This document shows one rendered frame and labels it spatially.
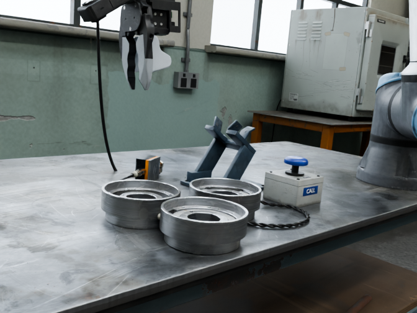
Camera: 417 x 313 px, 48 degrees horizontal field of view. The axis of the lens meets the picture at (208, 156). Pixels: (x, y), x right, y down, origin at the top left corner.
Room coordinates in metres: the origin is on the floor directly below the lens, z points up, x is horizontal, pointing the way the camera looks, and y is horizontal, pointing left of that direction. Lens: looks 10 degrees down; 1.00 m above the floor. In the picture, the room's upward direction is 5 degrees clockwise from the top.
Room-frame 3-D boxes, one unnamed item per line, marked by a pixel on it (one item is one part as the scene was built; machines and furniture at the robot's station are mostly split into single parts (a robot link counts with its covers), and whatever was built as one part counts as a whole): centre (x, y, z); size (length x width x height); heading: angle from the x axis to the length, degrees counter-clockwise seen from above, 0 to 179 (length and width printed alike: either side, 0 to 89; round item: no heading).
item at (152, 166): (0.83, 0.10, 0.82); 0.05 x 0.02 x 0.04; 163
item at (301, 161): (0.78, -0.15, 0.85); 0.04 x 0.04 x 0.05
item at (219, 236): (0.55, 0.00, 0.82); 0.10 x 0.10 x 0.04
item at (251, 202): (0.67, -0.03, 0.82); 0.10 x 0.10 x 0.04
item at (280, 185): (0.78, -0.15, 0.82); 0.08 x 0.07 x 0.05; 134
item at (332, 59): (3.12, -0.87, 1.10); 0.62 x 0.61 x 0.65; 134
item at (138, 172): (0.81, 0.12, 0.82); 0.17 x 0.02 x 0.04; 163
